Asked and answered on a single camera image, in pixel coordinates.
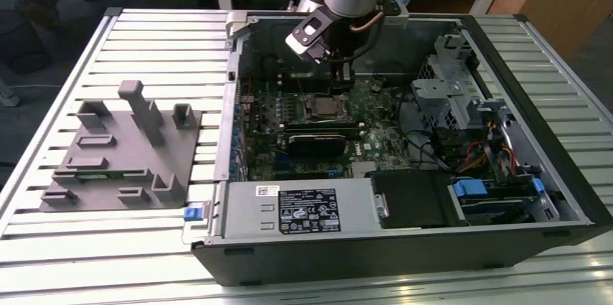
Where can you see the CPU socket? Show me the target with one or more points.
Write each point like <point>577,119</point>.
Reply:
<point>309,108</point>

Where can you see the round coin battery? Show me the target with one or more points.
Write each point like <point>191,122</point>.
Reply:
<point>378,86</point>

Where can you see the thin metal locking lever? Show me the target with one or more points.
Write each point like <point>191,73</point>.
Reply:
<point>297,82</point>

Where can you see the silver metal drive cage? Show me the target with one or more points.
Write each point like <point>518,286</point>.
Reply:
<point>430,93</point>

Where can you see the green motherboard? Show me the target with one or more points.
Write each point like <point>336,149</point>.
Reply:
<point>383,140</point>

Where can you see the low profile graphics card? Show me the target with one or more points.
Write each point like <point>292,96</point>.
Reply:
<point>315,145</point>

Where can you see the silver chipset heatsink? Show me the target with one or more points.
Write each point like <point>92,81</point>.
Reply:
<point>363,166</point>

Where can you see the black plastic fan shroud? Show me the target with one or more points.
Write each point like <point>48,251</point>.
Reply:
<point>411,199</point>

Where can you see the blue disk carrier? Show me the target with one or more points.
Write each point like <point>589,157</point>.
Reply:
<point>466,188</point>

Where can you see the silver power supply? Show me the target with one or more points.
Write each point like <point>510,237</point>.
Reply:
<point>248,211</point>

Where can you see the brown wooden cabinet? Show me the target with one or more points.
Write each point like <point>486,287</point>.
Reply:
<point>565,3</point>

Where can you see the blue case latch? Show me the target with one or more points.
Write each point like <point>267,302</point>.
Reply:
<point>192,214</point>

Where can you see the blue plastic clip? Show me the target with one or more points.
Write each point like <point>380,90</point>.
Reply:
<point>536,186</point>

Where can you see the black PC case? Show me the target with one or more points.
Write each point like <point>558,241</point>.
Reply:
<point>335,262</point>

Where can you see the grey parts rack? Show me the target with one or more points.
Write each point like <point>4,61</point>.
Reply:
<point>118,176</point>

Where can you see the green RAM stick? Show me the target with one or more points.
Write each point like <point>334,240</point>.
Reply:
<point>112,175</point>

